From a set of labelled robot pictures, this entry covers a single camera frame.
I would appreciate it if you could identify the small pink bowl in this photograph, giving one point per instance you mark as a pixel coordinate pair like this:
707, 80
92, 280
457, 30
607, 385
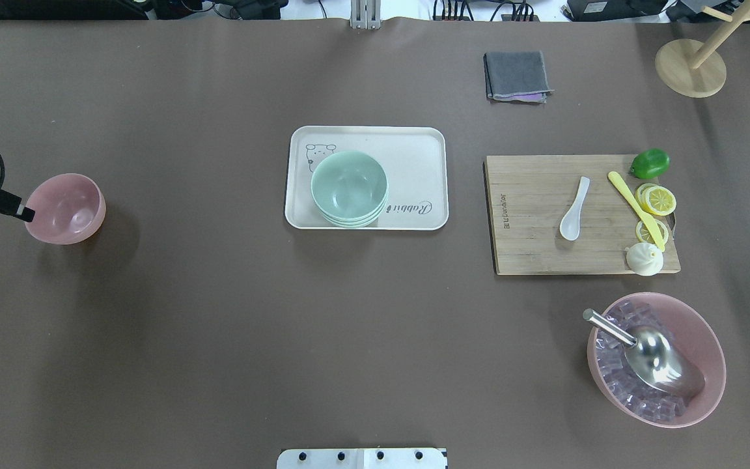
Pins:
68, 209

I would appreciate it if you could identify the white plastic spoon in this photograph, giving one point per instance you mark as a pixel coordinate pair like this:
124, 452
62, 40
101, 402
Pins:
570, 225

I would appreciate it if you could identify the large pink bowl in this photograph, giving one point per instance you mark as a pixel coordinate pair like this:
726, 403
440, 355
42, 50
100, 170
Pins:
695, 339

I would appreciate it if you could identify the green bowl stack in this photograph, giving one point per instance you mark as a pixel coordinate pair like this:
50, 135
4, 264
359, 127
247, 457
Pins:
350, 188

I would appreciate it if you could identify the front lemon slice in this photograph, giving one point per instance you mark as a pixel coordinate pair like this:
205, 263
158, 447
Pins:
661, 201

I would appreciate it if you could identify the green lime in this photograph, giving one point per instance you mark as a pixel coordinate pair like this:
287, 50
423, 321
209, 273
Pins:
649, 164

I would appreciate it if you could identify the yellow plastic knife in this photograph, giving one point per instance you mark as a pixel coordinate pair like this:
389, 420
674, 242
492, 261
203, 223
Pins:
647, 219

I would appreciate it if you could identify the middle lemon slice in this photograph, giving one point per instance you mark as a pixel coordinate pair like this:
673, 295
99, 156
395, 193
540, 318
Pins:
639, 195

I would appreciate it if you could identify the wooden mug tree stand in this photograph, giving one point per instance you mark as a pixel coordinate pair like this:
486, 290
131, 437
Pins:
693, 68

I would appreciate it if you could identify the metal ice scoop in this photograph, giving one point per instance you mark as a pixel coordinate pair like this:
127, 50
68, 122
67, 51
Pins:
653, 359

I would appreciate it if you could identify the bamboo cutting board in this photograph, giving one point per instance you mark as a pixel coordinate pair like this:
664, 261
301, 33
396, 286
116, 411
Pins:
528, 195

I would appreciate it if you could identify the clear ice cubes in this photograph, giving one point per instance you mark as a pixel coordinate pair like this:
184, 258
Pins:
631, 392

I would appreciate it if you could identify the purple cloth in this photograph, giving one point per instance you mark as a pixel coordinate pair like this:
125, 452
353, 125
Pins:
530, 98

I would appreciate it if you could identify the grey folded cloth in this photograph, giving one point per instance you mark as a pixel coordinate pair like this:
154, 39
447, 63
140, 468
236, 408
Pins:
510, 73

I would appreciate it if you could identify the cream rabbit tray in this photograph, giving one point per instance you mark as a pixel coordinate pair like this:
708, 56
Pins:
414, 159

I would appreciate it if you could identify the metal board handle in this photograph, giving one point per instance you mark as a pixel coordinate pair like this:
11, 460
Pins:
671, 222

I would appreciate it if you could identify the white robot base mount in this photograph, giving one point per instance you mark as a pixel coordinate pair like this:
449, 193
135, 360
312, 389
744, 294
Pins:
363, 458

